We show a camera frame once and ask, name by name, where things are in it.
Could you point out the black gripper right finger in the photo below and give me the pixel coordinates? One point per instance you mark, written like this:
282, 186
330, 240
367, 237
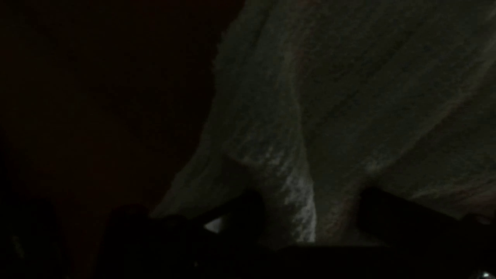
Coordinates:
407, 217

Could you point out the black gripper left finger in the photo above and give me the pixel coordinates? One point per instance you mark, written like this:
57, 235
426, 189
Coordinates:
242, 217

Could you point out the white towel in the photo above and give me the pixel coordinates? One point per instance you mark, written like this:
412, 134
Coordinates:
361, 102

